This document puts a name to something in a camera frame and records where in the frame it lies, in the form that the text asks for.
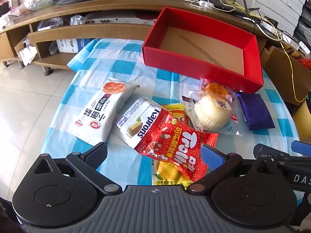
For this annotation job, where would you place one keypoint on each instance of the white noodle snack bag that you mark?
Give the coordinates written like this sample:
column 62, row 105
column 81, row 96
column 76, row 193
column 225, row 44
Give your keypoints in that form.
column 94, row 123

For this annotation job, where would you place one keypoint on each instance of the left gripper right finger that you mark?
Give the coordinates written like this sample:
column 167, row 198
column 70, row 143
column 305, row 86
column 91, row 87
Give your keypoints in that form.
column 221, row 167

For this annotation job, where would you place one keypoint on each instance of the white round bun pack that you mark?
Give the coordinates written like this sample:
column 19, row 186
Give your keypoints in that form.
column 214, row 112

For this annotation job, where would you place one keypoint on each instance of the purple foil snack pack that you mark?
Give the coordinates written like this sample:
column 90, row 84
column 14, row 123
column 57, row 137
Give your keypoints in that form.
column 255, row 111

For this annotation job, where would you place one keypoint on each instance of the brown cardboard box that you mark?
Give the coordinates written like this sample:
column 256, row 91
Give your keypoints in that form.
column 290, row 77

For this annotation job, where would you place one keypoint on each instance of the white chicken snack pouch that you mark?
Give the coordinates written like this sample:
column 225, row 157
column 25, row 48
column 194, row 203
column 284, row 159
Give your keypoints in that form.
column 187, row 106

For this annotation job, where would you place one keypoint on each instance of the blue white checkered tablecloth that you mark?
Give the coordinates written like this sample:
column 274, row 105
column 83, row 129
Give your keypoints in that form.
column 122, row 59

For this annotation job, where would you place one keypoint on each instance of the red cardboard box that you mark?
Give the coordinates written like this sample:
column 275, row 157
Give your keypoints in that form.
column 198, row 46

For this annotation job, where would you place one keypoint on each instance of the white box under shelf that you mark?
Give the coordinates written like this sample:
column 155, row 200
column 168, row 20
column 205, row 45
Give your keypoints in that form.
column 73, row 45

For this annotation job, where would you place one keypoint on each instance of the orange meat floss cake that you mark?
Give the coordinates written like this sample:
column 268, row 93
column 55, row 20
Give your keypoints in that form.
column 215, row 88

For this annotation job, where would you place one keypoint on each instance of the white Kaprons wafer pack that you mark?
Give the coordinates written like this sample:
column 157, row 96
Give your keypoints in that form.
column 134, row 124

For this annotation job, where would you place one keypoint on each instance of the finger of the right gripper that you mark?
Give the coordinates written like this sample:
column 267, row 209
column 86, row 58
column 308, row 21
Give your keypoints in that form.
column 280, row 157
column 301, row 148

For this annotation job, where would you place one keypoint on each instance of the yellow dried mango bag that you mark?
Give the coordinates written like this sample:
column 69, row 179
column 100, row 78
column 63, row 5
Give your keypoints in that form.
column 166, row 173

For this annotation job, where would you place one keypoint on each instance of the red Trolli gummy bag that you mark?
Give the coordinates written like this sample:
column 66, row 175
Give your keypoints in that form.
column 165, row 138

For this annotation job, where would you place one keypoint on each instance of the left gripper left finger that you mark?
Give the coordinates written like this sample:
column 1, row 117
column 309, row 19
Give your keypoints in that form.
column 86, row 165

